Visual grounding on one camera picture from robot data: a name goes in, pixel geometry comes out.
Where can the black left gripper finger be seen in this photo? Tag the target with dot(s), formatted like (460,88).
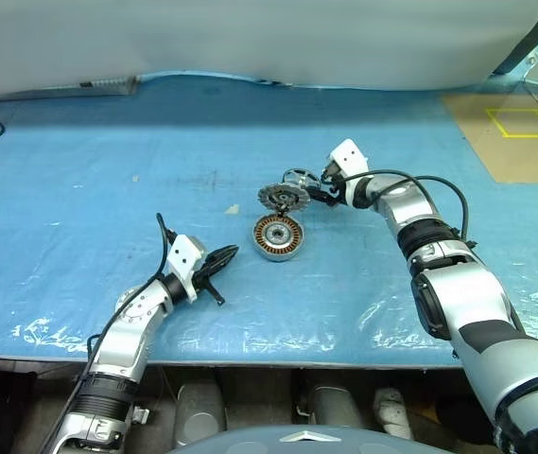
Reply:
(221,252)
(221,263)

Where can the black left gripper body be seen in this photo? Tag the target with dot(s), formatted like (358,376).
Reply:
(206,283)

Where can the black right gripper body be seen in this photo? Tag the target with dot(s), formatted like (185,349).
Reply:
(334,183)

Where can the silver spoked motor lid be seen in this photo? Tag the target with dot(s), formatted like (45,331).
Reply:
(300,178)

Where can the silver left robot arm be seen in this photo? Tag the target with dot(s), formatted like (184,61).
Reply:
(126,326)

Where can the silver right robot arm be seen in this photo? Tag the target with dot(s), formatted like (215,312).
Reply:
(457,293)

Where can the silver finned rotor disc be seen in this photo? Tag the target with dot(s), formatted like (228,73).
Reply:
(278,195)

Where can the motor housing with copper windings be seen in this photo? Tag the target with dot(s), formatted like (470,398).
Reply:
(278,236)

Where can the white tape scrap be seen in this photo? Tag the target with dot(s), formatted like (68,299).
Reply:
(233,209)

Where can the blue plastic table sheet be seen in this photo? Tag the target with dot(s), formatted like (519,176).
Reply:
(108,189)

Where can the grey rounded shape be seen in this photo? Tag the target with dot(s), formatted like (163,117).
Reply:
(334,406)
(198,413)

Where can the white backdrop cloth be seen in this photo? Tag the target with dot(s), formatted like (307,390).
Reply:
(249,33)

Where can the brown cardboard sheet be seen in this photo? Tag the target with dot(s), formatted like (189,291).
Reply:
(495,151)

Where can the yellow tape square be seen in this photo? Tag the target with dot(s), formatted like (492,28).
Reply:
(496,120)

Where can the grey robot torso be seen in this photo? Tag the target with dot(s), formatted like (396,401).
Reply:
(306,440)

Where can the grey power strip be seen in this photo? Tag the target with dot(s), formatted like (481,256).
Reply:
(108,84)

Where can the white rounded shape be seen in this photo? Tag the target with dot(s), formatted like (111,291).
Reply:
(393,411)

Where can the grey diagonal bar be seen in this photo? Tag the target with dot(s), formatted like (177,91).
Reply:
(526,40)

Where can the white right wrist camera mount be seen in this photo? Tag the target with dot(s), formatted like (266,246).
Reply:
(350,158)

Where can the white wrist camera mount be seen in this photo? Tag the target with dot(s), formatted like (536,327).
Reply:
(350,158)
(183,262)

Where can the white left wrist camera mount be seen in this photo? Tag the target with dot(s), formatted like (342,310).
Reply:
(183,262)

